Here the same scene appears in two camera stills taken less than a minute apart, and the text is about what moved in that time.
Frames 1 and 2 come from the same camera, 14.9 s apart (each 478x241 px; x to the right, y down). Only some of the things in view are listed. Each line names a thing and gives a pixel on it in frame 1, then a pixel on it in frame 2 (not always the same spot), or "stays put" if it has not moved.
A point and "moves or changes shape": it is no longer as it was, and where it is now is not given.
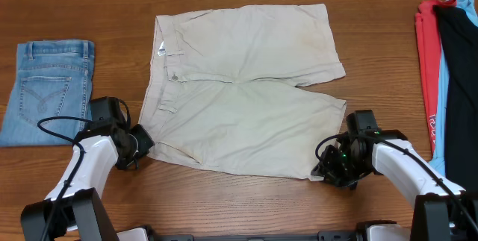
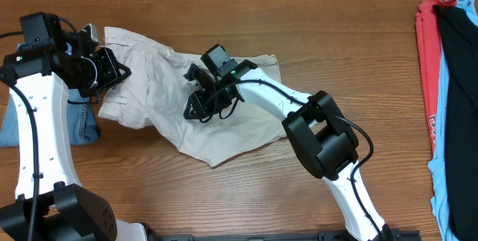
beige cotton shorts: [225, 87] moves or changes shape
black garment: [460, 36] stays put
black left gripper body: [140, 142] -> [95, 75]
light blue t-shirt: [467, 3] stays put
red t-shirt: [429, 51] stays put
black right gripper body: [346, 169] -> [218, 104]
